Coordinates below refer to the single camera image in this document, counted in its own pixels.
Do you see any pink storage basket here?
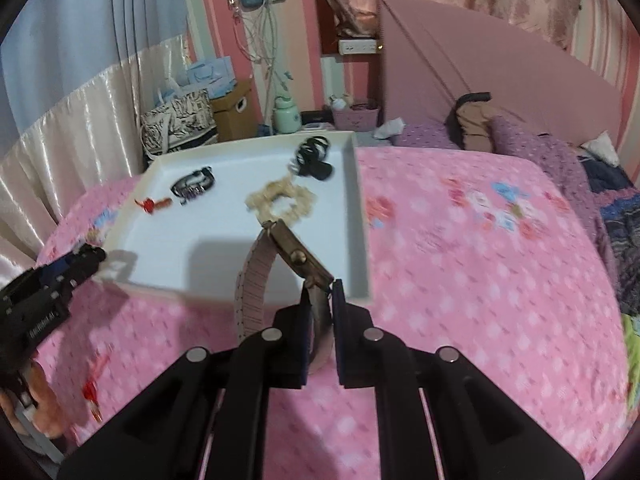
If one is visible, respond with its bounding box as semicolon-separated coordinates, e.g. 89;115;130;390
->
331;104;381;132

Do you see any cream scrunchie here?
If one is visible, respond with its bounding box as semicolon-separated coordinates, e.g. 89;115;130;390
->
244;180;317;222

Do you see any pale green bottle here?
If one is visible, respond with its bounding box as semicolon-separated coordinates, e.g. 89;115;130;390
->
272;95;302;135

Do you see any white shallow tray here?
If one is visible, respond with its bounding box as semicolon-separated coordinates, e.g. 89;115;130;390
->
92;131;373;309

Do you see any bundle of white charger cables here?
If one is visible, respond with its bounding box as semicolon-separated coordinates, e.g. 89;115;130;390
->
230;0;293;106

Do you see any black and white patterned bag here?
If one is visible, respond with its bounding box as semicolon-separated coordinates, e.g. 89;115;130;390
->
140;87;218;161

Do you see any dark blue patterned blanket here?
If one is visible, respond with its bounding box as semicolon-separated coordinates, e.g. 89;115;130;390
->
580;157;640;311

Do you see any red knot charm gold pendant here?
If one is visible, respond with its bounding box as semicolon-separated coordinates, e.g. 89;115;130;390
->
81;352;107;423

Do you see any person's left hand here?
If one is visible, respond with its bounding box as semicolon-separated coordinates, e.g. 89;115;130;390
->
0;357;68;438

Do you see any white cloth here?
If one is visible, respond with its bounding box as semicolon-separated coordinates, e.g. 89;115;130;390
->
580;131;623;168

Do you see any white tissue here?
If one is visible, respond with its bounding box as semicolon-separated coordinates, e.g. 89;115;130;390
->
372;117;406;140

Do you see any brown pendant black cord necklace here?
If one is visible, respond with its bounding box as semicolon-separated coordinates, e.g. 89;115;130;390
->
291;135;334;181

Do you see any green cloth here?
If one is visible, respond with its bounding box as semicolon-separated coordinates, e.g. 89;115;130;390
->
622;315;640;401

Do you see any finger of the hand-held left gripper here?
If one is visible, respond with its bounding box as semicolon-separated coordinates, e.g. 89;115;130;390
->
55;245;107;293
37;258;77;282

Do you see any pink floral bedsheet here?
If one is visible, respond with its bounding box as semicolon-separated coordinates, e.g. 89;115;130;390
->
35;147;631;480

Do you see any wristwatch with pink strap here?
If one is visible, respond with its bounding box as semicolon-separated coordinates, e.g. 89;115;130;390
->
234;218;337;377

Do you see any black patterned bracelet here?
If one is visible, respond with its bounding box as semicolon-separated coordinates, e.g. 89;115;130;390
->
170;165;219;207

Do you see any pink padded headboard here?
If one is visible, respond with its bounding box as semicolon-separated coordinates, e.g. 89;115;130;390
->
377;0;626;161

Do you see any white power strip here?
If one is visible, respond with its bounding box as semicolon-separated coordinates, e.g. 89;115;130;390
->
337;38;378;55

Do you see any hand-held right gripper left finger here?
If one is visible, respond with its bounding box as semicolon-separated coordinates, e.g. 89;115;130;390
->
57;287;313;480

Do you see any brown cardboard box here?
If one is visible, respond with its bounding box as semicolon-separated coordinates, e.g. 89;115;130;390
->
210;77;256;142

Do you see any brown bag with black strap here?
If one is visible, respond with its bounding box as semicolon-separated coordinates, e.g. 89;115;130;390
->
446;92;501;150

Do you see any white satin curtain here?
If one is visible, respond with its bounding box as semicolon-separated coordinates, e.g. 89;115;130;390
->
0;35;191;271

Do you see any purple dotted pillow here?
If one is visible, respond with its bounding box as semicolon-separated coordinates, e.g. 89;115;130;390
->
390;120;461;150

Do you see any blue curtain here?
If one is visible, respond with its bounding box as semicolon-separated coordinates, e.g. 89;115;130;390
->
0;0;191;141

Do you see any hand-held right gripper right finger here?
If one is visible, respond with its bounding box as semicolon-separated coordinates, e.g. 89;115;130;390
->
332;279;586;480

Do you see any red knot charm wooden piece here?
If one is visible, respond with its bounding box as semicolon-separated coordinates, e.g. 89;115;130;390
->
133;196;174;215

